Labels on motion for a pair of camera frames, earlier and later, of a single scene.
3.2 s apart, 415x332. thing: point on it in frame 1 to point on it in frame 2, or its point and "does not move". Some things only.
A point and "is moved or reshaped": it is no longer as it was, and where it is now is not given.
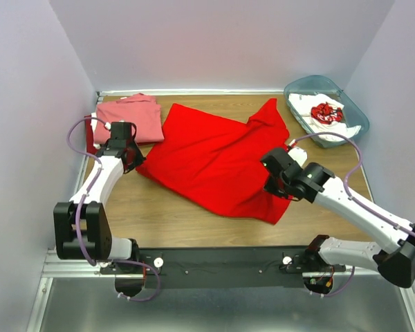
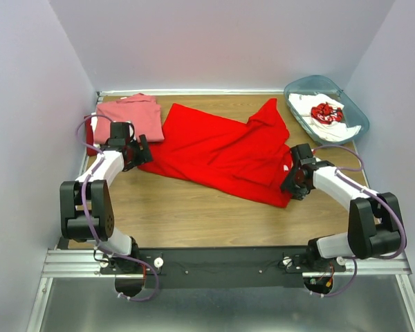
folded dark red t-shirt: (90, 142) does not move
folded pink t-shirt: (139, 108) does not move
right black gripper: (269, 186) to (298, 194)
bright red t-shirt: (218, 158) is moved or reshaped
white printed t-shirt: (323, 114) does not move
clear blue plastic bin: (318, 105) does not move
